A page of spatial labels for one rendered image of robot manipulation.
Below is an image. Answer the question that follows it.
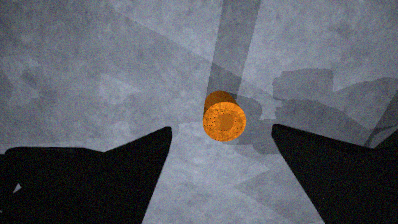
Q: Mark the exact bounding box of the orange knob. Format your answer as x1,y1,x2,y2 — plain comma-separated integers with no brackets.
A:
203,91,246,142

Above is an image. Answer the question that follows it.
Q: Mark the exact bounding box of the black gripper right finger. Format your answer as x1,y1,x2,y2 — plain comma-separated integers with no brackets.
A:
271,124,398,224

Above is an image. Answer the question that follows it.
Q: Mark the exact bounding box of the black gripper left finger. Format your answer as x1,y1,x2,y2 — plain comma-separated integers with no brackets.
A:
4,126,172,224

